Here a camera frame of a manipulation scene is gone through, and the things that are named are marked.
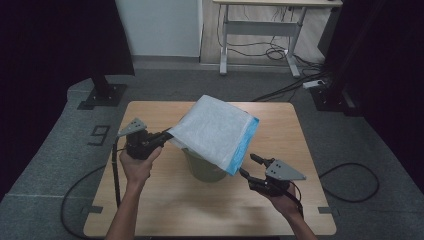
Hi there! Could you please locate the black stand with base plate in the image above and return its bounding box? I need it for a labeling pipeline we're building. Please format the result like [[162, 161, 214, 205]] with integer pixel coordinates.
[[309, 33, 364, 118]]

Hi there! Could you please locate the person's right hand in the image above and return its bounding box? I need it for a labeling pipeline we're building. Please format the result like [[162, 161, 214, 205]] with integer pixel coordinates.
[[263, 184, 303, 218]]

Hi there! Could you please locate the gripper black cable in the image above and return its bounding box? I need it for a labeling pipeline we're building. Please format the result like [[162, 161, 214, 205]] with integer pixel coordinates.
[[286, 162, 380, 219], [60, 138, 122, 239]]

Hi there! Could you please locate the bundle of black floor cables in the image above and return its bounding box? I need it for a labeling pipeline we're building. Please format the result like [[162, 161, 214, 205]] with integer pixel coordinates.
[[216, 4, 332, 103]]

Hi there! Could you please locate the dark curtain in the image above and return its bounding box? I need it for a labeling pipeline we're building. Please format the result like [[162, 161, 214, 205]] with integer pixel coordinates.
[[0, 0, 135, 201], [324, 0, 424, 194]]

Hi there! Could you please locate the green plastic trash can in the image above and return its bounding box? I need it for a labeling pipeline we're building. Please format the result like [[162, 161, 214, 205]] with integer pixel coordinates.
[[181, 148, 231, 183]]

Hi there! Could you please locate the black stand base left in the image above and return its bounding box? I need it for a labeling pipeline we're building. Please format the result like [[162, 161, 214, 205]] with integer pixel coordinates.
[[77, 73, 128, 111]]

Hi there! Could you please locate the person's left hand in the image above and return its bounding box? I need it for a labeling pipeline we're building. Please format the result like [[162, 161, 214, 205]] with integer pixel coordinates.
[[119, 146, 163, 188]]

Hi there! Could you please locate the white partition panel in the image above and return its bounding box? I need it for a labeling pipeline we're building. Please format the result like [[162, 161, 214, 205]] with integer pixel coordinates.
[[114, 0, 204, 58]]

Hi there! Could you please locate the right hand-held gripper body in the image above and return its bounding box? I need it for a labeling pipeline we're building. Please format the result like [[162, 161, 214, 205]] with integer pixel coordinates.
[[248, 159, 307, 198]]

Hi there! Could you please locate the white power strip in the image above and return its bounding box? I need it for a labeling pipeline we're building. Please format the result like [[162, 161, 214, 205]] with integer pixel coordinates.
[[302, 79, 326, 90]]

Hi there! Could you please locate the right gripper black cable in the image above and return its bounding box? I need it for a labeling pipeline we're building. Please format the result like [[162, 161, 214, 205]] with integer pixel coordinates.
[[286, 162, 380, 219]]

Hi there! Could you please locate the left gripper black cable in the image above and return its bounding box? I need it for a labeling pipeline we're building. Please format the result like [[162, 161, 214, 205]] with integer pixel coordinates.
[[60, 138, 122, 239]]

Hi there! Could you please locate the white desk frame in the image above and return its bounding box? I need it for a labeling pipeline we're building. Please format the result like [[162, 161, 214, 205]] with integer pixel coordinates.
[[212, 0, 344, 78]]

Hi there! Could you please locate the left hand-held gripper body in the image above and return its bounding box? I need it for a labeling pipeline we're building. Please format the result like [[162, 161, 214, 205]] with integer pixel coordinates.
[[116, 117, 164, 161]]

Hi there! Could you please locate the white garbage bag blue band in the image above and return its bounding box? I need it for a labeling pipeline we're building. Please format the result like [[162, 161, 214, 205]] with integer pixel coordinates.
[[167, 94, 260, 177]]

